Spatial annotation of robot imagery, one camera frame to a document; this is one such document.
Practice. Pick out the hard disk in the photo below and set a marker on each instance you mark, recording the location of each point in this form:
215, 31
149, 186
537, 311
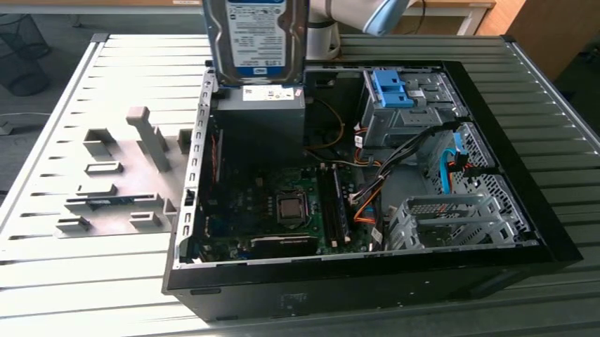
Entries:
255, 42

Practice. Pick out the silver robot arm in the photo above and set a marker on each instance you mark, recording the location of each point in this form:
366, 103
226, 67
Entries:
323, 38

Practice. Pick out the silver disk bay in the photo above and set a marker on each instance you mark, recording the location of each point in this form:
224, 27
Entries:
449, 219

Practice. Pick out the silver CPU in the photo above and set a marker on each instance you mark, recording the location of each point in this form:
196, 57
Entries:
290, 208

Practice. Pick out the grey power supply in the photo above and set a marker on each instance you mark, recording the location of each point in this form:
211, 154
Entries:
262, 133

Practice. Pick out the black RAM slot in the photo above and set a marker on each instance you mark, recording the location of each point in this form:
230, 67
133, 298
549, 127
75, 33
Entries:
337, 205
342, 205

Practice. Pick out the green motherboard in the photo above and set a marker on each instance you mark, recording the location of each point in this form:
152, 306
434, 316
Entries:
243, 196

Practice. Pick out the black CPU socket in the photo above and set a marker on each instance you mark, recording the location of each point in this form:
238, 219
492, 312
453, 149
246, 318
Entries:
291, 222

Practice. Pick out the black case fan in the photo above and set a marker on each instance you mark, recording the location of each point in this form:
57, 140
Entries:
216, 151

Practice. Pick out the black graphics card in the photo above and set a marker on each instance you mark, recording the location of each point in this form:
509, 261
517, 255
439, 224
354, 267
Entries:
286, 245

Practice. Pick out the silver drive cage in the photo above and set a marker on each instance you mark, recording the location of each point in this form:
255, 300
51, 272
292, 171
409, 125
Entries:
402, 123

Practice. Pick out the blue drive latch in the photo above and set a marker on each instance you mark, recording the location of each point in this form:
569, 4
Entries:
389, 98

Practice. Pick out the black PC case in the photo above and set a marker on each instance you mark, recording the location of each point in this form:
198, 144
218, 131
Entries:
327, 291

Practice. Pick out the green RAM stick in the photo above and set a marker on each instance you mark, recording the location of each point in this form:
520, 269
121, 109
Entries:
112, 201

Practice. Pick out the grey parts rack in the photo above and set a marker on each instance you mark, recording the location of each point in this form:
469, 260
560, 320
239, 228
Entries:
112, 224

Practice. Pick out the brown wooden cabinet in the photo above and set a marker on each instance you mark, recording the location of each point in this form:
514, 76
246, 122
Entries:
548, 38

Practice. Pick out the black mesh wastebasket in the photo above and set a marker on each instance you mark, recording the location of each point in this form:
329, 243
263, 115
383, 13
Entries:
23, 63

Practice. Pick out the white frame desk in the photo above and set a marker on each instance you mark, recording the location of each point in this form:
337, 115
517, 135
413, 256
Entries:
466, 22

